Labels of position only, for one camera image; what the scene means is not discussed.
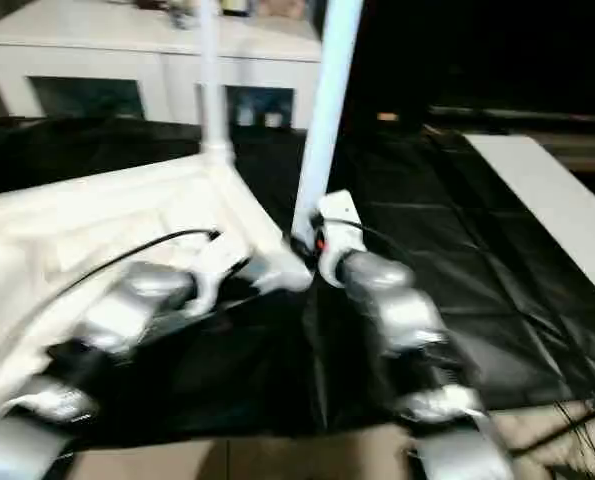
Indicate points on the white plastic table leg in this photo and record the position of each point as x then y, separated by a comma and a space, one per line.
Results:
327, 100
212, 75

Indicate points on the white plastic table top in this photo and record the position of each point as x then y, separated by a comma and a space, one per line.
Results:
102, 215

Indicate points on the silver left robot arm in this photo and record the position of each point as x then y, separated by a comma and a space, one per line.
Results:
142, 295

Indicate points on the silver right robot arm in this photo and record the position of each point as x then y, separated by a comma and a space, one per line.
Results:
407, 310

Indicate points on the small white cup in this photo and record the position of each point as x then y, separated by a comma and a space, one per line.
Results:
273, 119

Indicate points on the small yellow label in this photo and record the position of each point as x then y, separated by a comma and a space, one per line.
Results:
388, 116

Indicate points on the black plastic mat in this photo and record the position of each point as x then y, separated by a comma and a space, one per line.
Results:
477, 275

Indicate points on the white flat board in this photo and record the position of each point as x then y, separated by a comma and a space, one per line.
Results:
537, 190

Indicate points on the black horizontal bar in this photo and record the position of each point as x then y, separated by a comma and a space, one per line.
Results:
527, 112

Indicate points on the dark object on cabinet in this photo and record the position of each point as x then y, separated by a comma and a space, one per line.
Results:
178, 19

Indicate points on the white cabinet with glass doors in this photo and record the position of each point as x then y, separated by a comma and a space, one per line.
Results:
102, 55

